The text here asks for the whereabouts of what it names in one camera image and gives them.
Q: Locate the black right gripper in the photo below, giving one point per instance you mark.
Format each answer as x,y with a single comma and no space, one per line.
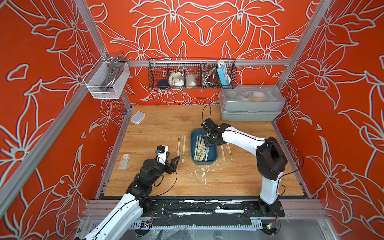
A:
222,141

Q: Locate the chopsticks pair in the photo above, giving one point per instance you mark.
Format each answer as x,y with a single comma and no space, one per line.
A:
184,151
223,154
230,152
179,144
197,147
201,150
206,154

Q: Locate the teal plastic storage box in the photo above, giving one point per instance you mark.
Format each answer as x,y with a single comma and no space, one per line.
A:
213,153

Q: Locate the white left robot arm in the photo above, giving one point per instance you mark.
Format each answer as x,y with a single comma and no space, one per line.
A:
136,199

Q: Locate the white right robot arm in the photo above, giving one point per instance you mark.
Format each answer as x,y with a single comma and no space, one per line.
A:
271,160

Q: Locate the wrapped chopsticks pair in box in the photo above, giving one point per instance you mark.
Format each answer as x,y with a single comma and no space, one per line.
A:
201,150
197,147
206,154

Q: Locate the light blue box in basket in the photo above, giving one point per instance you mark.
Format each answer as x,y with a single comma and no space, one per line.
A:
223,73

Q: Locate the small clear plastic case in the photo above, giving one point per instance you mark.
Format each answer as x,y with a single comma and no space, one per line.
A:
124,162

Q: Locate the grey lidded plastic container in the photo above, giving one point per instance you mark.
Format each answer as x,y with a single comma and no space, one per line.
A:
251,103

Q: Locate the white crumpled bag in basket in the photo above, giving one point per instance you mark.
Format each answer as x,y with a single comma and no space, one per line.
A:
176,79

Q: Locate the metal tongs in bin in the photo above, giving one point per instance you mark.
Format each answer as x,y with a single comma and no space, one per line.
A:
113,73

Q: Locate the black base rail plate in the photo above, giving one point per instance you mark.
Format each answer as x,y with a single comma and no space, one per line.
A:
206,211

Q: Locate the white network switch box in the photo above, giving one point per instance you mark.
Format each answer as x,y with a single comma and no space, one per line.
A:
138,118

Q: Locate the black wire wall basket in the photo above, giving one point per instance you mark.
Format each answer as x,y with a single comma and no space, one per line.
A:
199,73

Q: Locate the clear plastic wall bin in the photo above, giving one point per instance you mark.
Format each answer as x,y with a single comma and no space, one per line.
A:
98,74

